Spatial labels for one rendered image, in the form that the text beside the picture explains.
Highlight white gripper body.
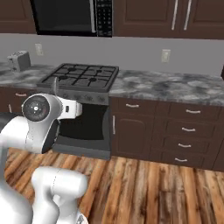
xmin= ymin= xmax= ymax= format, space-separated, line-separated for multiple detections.
xmin=75 ymin=101 xmax=84 ymax=118

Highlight black stove with oven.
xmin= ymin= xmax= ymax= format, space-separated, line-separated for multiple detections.
xmin=36 ymin=62 xmax=120 ymax=161

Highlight dark brown base cupboards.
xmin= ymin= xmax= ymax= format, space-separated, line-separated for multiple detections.
xmin=0 ymin=86 xmax=39 ymax=116
xmin=109 ymin=96 xmax=224 ymax=172

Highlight silver toaster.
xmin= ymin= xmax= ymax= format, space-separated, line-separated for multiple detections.
xmin=7 ymin=50 xmax=32 ymax=73

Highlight black microwave oven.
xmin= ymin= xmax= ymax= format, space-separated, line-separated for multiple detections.
xmin=30 ymin=0 xmax=114 ymax=38

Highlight white wall socket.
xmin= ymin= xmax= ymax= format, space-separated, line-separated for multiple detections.
xmin=34 ymin=43 xmax=45 ymax=57
xmin=161 ymin=48 xmax=172 ymax=64

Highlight dark brown wall cupboards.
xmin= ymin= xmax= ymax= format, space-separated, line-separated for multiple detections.
xmin=0 ymin=0 xmax=37 ymax=35
xmin=112 ymin=0 xmax=224 ymax=40

